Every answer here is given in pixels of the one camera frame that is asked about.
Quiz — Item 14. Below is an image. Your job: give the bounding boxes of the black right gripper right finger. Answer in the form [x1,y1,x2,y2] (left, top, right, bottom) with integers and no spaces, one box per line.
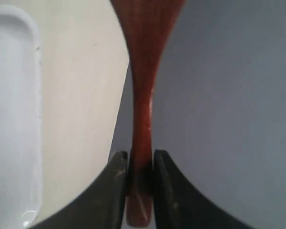
[153,150,249,229]

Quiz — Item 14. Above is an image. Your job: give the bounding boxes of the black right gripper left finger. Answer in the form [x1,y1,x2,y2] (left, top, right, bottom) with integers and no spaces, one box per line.
[33,151,128,229]

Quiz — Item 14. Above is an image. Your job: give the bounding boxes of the dark red wooden spoon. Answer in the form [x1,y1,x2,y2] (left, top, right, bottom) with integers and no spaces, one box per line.
[111,0,185,228]

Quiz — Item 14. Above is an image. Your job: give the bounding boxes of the white plastic tray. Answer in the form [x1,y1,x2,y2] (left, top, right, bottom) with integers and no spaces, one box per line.
[0,5,42,229]

